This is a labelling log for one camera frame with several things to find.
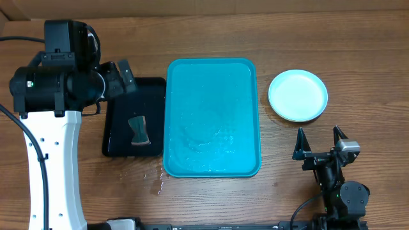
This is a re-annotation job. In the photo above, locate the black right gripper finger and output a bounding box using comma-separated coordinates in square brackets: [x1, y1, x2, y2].
[292, 128, 312, 160]
[333, 125, 348, 146]

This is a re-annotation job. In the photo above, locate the black rectangular water tray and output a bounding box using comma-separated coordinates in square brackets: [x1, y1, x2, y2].
[102, 77, 166, 157]

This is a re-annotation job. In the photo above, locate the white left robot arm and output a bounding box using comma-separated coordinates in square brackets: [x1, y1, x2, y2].
[10, 20, 137, 229]

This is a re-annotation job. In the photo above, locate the cardboard backdrop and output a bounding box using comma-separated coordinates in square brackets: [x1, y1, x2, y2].
[1, 0, 408, 20]

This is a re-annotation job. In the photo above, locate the light blue plate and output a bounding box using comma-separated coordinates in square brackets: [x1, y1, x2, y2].
[268, 70, 328, 123]

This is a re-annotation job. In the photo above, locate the teal plastic tray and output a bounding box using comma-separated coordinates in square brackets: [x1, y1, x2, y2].
[163, 57, 261, 178]

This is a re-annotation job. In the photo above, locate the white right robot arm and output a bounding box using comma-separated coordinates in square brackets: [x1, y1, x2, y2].
[288, 126, 370, 229]

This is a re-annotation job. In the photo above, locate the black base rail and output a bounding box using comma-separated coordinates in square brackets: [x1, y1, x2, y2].
[86, 217, 369, 230]

